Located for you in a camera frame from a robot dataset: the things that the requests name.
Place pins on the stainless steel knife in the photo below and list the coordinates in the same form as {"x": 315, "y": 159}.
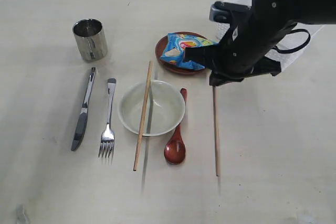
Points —
{"x": 83, "y": 117}

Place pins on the red-brown wooden spoon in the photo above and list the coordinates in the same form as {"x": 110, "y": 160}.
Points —
{"x": 175, "y": 150}

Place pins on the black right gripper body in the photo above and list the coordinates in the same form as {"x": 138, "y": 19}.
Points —
{"x": 243, "y": 49}

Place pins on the stainless steel spoon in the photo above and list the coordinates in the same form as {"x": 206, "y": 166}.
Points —
{"x": 108, "y": 136}

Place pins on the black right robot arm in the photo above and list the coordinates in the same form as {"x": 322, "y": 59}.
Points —
{"x": 311, "y": 12}

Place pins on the blue snack bag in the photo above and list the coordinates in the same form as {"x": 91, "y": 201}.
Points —
{"x": 176, "y": 45}

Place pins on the wooden chopstick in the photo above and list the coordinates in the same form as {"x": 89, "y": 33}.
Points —
{"x": 143, "y": 113}
{"x": 217, "y": 163}

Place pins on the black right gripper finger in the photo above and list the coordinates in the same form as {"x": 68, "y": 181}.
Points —
{"x": 221, "y": 77}

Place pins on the cream ceramic bowl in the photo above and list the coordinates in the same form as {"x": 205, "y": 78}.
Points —
{"x": 165, "y": 108}

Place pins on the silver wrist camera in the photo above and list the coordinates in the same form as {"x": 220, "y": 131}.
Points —
{"x": 228, "y": 13}

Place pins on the stainless steel cup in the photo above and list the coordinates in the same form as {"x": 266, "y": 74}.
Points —
{"x": 90, "y": 38}

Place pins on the white plastic woven basket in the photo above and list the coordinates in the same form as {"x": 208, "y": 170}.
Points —
{"x": 289, "y": 42}

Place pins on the red-brown wooden bowl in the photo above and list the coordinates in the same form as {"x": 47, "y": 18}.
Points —
{"x": 159, "y": 49}

